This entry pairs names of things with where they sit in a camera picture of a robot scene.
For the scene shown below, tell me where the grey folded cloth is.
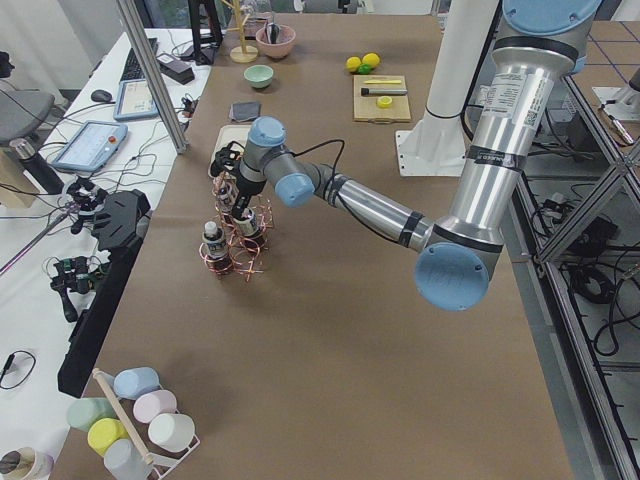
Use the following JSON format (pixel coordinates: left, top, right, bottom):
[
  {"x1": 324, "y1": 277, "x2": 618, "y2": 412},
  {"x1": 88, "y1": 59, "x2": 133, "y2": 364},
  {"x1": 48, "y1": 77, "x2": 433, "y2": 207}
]
[{"x1": 229, "y1": 101, "x2": 261, "y2": 123}]

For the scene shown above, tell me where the white wire cup rack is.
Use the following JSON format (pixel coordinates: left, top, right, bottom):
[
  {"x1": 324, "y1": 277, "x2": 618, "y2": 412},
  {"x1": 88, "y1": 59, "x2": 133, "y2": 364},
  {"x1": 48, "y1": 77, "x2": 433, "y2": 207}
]
[{"x1": 92, "y1": 368, "x2": 200, "y2": 479}]

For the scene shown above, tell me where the tea bottle white cap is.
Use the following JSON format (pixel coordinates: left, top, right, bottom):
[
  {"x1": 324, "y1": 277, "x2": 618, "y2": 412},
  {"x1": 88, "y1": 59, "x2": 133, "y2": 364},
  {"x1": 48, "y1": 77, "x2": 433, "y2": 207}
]
[{"x1": 233, "y1": 207, "x2": 259, "y2": 238}]

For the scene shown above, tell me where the black computer mouse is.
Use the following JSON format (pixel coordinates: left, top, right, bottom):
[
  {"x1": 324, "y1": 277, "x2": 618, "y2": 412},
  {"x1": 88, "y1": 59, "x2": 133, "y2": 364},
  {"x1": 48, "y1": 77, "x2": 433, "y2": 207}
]
[{"x1": 90, "y1": 89, "x2": 113, "y2": 103}]

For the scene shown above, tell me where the half lemon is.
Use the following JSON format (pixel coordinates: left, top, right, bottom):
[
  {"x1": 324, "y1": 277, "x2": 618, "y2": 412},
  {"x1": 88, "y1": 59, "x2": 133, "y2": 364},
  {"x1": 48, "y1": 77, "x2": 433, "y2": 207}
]
[{"x1": 376, "y1": 96, "x2": 393, "y2": 109}]

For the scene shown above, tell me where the cream serving tray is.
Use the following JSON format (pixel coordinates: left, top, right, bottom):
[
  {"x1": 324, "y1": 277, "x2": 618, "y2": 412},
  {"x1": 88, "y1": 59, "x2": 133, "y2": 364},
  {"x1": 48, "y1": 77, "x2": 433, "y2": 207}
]
[{"x1": 208, "y1": 125, "x2": 250, "y2": 179}]

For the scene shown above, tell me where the wooden mug tree stand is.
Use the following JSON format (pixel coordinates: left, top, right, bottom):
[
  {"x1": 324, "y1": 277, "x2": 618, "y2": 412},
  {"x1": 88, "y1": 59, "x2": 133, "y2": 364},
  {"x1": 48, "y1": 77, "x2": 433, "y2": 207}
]
[{"x1": 223, "y1": 0, "x2": 259, "y2": 64}]

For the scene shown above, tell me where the blue cup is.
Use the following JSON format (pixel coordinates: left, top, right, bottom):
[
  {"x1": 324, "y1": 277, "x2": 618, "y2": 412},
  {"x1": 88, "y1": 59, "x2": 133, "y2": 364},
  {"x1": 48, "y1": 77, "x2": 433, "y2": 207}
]
[{"x1": 113, "y1": 367, "x2": 160, "y2": 400}]

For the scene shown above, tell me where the aluminium frame post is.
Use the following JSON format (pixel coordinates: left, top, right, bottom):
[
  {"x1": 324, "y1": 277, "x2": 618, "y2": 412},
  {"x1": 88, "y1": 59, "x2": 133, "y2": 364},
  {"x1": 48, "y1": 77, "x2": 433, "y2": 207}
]
[{"x1": 116, "y1": 0, "x2": 188, "y2": 154}]

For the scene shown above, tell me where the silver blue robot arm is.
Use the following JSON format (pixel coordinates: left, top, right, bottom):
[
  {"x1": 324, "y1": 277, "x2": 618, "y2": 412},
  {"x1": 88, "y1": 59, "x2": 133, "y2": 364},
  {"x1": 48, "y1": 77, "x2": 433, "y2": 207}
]
[{"x1": 209, "y1": 1, "x2": 599, "y2": 311}]

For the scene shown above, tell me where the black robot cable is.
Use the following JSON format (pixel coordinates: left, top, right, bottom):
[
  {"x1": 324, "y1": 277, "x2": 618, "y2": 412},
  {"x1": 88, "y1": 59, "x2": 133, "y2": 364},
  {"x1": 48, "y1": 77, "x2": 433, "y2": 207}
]
[{"x1": 287, "y1": 138, "x2": 351, "y2": 211}]

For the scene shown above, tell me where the wooden cutting board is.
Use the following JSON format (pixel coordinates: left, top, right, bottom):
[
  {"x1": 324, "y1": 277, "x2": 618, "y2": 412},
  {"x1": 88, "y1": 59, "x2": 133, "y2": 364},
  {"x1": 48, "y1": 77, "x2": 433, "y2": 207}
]
[{"x1": 353, "y1": 74, "x2": 411, "y2": 123}]

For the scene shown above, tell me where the yellow lemon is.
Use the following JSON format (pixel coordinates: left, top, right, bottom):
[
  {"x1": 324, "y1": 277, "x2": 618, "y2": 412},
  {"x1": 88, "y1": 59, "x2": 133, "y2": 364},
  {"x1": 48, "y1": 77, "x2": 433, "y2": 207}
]
[
  {"x1": 345, "y1": 56, "x2": 362, "y2": 73},
  {"x1": 362, "y1": 52, "x2": 381, "y2": 69}
]

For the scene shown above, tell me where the black keyboard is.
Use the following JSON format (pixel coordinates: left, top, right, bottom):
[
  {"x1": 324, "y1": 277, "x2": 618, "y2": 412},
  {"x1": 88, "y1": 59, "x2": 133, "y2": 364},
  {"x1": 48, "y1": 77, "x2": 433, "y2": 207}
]
[{"x1": 120, "y1": 37, "x2": 158, "y2": 81}]

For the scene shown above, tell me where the black thermos bottle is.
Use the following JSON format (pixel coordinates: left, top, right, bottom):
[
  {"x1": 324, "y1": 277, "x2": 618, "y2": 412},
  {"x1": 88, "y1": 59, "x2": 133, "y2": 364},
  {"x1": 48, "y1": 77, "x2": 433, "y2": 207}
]
[{"x1": 9, "y1": 138, "x2": 64, "y2": 194}]

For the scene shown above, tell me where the copper wire bottle rack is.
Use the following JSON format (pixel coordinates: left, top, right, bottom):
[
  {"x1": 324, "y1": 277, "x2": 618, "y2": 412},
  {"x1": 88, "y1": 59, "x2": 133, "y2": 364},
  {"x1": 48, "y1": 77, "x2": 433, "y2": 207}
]
[{"x1": 199, "y1": 173, "x2": 274, "y2": 282}]

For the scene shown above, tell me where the tea bottle back of rack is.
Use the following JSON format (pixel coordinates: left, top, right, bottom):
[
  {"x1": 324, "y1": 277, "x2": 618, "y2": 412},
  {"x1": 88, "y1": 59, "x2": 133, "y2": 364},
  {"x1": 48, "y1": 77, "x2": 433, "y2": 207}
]
[{"x1": 215, "y1": 181, "x2": 236, "y2": 210}]

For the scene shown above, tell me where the pink bowl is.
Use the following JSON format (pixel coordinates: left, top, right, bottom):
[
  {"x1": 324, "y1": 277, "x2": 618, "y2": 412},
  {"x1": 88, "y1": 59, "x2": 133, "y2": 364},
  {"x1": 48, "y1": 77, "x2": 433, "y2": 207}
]
[{"x1": 255, "y1": 24, "x2": 296, "y2": 59}]

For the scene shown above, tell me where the mint green bowl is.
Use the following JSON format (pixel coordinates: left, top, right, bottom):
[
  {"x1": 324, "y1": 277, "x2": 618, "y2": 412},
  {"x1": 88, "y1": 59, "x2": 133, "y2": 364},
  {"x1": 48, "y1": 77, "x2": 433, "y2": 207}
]
[{"x1": 243, "y1": 65, "x2": 274, "y2": 89}]

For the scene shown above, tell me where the tea bottle front of rack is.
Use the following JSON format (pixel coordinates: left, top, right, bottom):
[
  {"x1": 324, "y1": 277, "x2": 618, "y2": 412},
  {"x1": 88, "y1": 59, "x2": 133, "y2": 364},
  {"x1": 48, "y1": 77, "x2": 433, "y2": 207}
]
[{"x1": 203, "y1": 221, "x2": 231, "y2": 272}]

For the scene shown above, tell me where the yellow cup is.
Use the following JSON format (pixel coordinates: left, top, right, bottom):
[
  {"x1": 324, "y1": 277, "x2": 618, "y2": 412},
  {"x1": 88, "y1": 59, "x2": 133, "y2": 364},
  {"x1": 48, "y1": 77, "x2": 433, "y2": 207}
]
[{"x1": 87, "y1": 418, "x2": 129, "y2": 456}]

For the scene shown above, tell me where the grey cup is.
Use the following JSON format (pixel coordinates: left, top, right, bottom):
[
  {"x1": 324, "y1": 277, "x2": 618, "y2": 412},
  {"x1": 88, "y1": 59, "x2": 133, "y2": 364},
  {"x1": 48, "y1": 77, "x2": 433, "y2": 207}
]
[{"x1": 103, "y1": 439, "x2": 152, "y2": 480}]

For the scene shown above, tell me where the green lime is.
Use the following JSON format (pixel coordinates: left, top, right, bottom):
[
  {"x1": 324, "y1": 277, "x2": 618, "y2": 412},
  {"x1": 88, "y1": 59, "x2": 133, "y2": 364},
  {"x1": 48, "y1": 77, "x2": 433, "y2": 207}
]
[{"x1": 356, "y1": 63, "x2": 373, "y2": 75}]

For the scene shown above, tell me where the blue teach pendant tablet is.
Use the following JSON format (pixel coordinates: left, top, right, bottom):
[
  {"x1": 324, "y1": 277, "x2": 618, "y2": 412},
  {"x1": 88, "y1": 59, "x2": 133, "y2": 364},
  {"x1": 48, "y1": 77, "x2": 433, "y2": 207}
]
[{"x1": 51, "y1": 121, "x2": 128, "y2": 173}]

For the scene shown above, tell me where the green cup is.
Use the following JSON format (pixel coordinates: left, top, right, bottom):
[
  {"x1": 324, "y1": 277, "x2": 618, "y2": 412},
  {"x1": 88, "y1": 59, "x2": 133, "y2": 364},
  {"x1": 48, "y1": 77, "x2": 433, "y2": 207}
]
[{"x1": 66, "y1": 397, "x2": 117, "y2": 432}]

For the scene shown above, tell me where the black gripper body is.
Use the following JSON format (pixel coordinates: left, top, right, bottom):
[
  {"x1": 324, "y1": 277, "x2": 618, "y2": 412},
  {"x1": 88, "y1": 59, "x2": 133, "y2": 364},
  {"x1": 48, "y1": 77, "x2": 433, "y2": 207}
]
[{"x1": 208, "y1": 141, "x2": 244, "y2": 177}]

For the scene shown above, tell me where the pink cup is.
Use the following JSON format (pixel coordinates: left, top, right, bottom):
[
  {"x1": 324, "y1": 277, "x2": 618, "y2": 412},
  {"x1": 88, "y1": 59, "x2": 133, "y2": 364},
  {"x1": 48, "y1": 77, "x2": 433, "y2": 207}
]
[{"x1": 133, "y1": 389, "x2": 177, "y2": 424}]

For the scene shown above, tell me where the white cup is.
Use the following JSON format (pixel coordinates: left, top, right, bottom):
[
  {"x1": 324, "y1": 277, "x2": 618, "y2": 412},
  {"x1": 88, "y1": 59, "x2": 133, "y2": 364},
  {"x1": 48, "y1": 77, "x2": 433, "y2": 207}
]
[{"x1": 148, "y1": 413, "x2": 195, "y2": 453}]

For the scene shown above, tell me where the tea bottle of rack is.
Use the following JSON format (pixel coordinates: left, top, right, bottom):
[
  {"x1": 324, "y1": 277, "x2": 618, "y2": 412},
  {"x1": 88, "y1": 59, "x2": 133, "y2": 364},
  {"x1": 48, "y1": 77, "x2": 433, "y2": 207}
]
[
  {"x1": 215, "y1": 181, "x2": 236, "y2": 210},
  {"x1": 203, "y1": 221, "x2": 231, "y2": 272}
]

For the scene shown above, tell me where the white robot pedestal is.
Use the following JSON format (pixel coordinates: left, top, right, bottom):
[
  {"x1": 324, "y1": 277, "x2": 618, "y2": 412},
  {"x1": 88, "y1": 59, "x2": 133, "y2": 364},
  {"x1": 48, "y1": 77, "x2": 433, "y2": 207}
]
[{"x1": 396, "y1": 0, "x2": 500, "y2": 177}]

